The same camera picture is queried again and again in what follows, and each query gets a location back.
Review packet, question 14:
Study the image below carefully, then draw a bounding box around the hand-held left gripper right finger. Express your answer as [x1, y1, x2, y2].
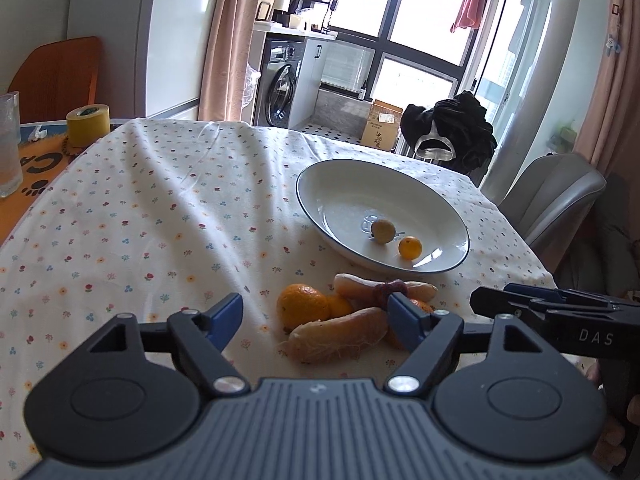
[384, 292, 551, 395]

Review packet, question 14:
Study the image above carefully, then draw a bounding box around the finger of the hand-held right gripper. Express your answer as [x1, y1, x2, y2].
[503, 282, 640, 312]
[469, 286, 553, 333]

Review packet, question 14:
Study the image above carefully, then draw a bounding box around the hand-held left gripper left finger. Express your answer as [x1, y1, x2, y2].
[89, 292, 251, 396]

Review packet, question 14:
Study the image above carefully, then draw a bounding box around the dark red fruit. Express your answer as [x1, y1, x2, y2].
[375, 280, 408, 308]

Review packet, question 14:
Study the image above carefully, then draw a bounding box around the peeled pomelo segment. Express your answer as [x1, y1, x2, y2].
[287, 306, 390, 365]
[334, 273, 438, 311]

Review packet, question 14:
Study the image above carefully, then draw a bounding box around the large mandarin orange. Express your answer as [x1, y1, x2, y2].
[277, 283, 333, 332]

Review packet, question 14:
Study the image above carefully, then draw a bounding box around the white plate with blue rim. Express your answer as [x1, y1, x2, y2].
[296, 159, 471, 273]

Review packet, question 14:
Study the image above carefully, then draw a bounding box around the person's right hand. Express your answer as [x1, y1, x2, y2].
[599, 417, 630, 465]

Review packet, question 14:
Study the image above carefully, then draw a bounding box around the small orange kumquat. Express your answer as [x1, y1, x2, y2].
[398, 236, 423, 261]

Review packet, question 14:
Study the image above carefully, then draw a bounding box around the yellow-green kumquat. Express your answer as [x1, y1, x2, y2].
[371, 218, 397, 245]

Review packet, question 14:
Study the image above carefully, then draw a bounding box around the grey upholstered chair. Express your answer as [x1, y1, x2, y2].
[500, 154, 608, 261]

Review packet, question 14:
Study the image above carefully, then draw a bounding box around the floral white tablecloth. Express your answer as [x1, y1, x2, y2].
[0, 117, 557, 461]

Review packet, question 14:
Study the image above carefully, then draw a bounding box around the green box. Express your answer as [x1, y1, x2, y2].
[550, 122, 579, 154]

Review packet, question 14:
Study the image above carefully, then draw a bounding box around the translucent plastic piece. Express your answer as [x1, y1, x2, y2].
[416, 135, 456, 163]

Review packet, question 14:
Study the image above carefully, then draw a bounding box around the black clothes pile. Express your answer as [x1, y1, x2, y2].
[401, 90, 498, 176]

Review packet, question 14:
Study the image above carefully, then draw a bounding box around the cardboard box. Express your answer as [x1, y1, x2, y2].
[361, 99, 405, 150]

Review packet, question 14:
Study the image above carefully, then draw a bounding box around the pink curtain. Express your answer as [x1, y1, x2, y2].
[572, 0, 640, 181]
[197, 0, 273, 123]

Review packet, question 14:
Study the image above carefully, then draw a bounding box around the orange paw print mat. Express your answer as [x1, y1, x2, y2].
[0, 132, 96, 246]

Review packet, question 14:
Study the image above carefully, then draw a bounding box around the clear plastic bag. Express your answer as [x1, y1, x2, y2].
[242, 62, 262, 108]

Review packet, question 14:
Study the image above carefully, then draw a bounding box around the grey washing machine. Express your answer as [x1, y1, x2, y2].
[255, 39, 307, 129]

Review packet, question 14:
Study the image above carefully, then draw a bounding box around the yellow tape roll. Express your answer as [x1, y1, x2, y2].
[66, 104, 111, 148]

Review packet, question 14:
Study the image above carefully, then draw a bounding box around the white base cabinet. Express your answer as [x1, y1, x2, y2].
[287, 35, 326, 131]

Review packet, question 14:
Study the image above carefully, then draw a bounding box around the black framed window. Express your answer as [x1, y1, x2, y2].
[320, 0, 501, 106]

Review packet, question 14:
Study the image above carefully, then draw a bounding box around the clear drinking glass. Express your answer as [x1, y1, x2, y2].
[0, 91, 24, 198]

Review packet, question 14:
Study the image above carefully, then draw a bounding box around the orange wooden chair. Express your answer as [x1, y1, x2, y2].
[7, 36, 103, 125]

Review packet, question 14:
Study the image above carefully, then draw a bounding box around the black wire countertop rack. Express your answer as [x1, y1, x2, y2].
[299, 0, 340, 35]

